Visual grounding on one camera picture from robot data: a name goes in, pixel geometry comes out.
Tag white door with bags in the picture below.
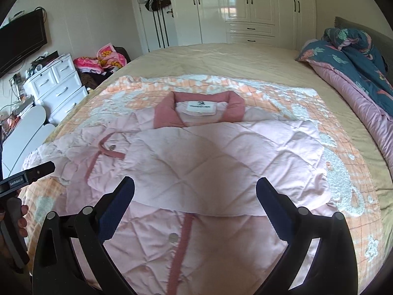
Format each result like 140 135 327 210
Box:
132 0 179 54

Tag pink quilted jacket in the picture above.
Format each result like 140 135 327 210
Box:
25 91 333 294

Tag blue floral pink quilt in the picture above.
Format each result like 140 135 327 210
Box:
296 28 392 171

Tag white rounded cabinet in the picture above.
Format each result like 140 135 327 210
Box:
1 105 55 178

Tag grey headboard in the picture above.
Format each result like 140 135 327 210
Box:
334 17 393 83

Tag orange patterned blanket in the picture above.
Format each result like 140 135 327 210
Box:
22 75 384 294

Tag beige bed sheet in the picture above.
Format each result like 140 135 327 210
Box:
42 42 393 283

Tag black wall television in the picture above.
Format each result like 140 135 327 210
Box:
0 9 47 77

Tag person's left hand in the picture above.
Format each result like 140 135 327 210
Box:
0 204 30 271

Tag pink cartoon clothes pile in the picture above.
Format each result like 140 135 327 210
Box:
73 43 131 90

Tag desk clutter items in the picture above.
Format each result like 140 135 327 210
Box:
0 50 59 130

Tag white wardrobe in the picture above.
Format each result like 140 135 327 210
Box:
171 0 316 50

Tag white drawer chest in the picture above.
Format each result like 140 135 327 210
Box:
23 54 88 125

